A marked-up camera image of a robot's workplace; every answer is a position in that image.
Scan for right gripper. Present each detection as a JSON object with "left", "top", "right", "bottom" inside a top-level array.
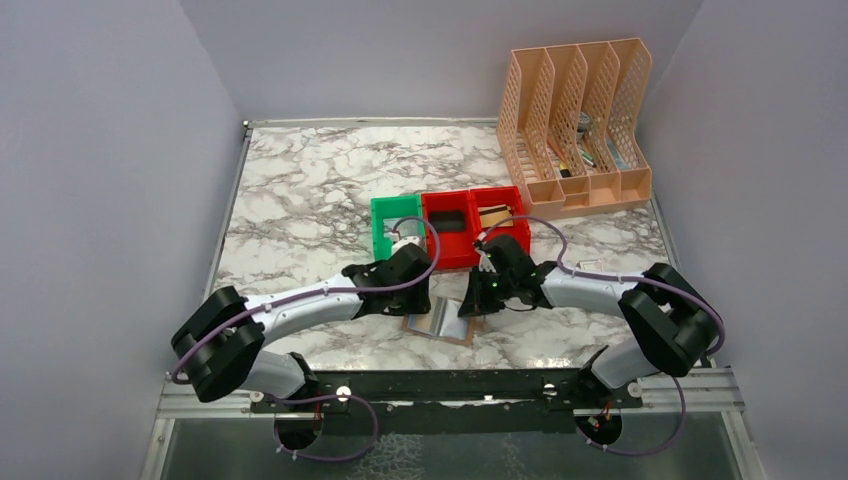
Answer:
[{"left": 459, "top": 264, "right": 515, "bottom": 316}]

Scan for red plastic bin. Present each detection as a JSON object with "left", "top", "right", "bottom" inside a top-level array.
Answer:
[
  {"left": 421, "top": 190, "right": 478, "bottom": 271},
  {"left": 470, "top": 186, "right": 532, "bottom": 253}
]

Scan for tan leather card holder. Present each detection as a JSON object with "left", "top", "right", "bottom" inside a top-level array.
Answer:
[{"left": 401, "top": 296, "right": 475, "bottom": 346}]

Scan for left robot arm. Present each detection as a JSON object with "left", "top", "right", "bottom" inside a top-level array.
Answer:
[{"left": 171, "top": 244, "right": 433, "bottom": 411}]

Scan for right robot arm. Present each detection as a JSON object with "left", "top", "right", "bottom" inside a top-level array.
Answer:
[{"left": 458, "top": 235, "right": 723, "bottom": 407}]

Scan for silver card in green bin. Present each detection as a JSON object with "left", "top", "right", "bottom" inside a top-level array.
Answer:
[{"left": 383, "top": 217, "right": 422, "bottom": 241}]

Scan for black cards stack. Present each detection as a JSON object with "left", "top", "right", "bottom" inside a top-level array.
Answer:
[{"left": 429, "top": 210, "right": 467, "bottom": 233}]

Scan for gold cards stack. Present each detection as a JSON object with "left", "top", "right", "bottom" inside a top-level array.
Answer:
[{"left": 478, "top": 204, "right": 512, "bottom": 229}]

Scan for green plastic bin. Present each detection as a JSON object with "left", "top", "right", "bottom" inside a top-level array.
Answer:
[{"left": 370, "top": 194, "right": 423, "bottom": 260}]

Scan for white small box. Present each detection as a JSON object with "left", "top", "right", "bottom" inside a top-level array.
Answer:
[{"left": 576, "top": 259, "right": 604, "bottom": 272}]

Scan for peach file organizer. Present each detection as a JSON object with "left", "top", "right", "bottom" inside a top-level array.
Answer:
[{"left": 496, "top": 37, "right": 652, "bottom": 220}]

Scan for items in organizer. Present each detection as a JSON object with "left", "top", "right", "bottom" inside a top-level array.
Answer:
[{"left": 543, "top": 109, "right": 628, "bottom": 179}]

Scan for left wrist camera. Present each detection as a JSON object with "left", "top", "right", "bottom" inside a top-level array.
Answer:
[{"left": 388, "top": 232, "right": 422, "bottom": 255}]

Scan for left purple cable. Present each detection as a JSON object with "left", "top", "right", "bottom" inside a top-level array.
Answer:
[{"left": 168, "top": 216, "right": 443, "bottom": 464}]

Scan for purple cable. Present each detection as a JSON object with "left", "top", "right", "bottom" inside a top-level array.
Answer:
[
  {"left": 473, "top": 215, "right": 727, "bottom": 458},
  {"left": 168, "top": 216, "right": 443, "bottom": 464}
]

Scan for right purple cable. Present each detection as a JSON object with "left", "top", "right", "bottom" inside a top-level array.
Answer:
[{"left": 473, "top": 215, "right": 727, "bottom": 458}]

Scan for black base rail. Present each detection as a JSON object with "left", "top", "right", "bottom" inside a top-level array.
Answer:
[{"left": 250, "top": 368, "right": 643, "bottom": 436}]

